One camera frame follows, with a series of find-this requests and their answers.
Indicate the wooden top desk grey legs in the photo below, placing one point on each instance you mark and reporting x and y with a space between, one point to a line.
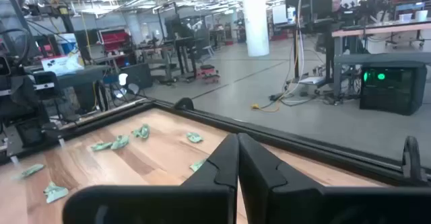
380 28

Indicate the white wipes bottle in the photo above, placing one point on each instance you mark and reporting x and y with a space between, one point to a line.
291 15

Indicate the red tool cart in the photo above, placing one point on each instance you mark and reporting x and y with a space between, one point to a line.
116 40

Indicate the white round column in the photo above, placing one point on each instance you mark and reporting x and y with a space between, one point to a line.
256 19

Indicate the black computer tower green light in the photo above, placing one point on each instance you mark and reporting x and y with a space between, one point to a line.
392 89

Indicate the white printed box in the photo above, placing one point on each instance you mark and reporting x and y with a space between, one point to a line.
62 64

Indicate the person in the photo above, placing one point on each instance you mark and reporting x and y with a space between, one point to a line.
336 3

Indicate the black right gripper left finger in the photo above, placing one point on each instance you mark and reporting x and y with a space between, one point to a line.
208 200

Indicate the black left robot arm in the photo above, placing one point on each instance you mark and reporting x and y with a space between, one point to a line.
23 96

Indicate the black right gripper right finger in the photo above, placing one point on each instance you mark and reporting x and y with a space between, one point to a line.
279 200

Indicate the red black low cart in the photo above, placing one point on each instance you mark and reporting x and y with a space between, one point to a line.
208 73

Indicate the white tub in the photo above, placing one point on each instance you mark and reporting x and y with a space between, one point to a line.
421 15
405 17

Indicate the blue plastic bin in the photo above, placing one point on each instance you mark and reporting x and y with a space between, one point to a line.
67 44

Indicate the black table edge rail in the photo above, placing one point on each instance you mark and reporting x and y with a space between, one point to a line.
303 145

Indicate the black round rail clamp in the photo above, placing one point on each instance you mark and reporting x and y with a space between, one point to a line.
412 160
183 103

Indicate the grey work table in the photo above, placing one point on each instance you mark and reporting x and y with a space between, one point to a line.
81 76

